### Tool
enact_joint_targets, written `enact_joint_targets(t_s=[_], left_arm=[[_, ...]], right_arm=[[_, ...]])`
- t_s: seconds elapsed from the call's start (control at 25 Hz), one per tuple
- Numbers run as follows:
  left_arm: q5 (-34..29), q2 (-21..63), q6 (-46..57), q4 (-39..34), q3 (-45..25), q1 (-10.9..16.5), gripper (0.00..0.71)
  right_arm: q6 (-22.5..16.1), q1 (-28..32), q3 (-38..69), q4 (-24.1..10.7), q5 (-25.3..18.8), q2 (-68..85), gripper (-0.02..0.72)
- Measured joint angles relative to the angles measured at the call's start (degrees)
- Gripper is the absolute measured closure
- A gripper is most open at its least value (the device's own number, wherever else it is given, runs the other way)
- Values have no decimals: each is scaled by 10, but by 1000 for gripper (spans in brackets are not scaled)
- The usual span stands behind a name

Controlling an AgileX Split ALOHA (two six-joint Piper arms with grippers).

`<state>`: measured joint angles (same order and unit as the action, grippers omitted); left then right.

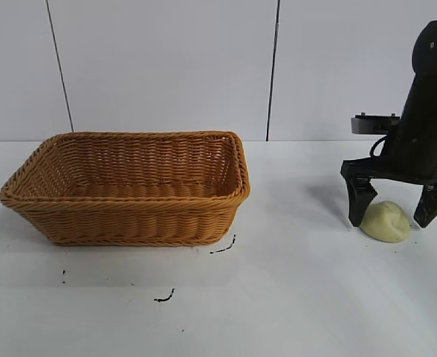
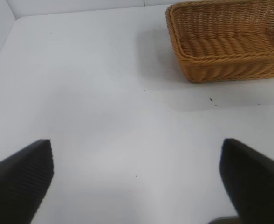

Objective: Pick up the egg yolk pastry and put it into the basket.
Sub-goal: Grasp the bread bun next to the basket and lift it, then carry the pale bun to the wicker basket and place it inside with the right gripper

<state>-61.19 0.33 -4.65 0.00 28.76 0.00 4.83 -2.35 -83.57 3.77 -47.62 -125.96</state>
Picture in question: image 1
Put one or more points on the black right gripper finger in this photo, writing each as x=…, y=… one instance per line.
x=432, y=204
x=359, y=201

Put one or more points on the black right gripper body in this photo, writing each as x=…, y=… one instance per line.
x=421, y=130

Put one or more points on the brown woven wicker basket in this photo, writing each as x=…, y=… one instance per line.
x=129, y=219

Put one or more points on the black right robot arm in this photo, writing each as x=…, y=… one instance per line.
x=436, y=48

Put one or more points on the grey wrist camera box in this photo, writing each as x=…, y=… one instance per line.
x=372, y=124

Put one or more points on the pale yellow egg yolk pastry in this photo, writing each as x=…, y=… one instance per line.
x=387, y=227

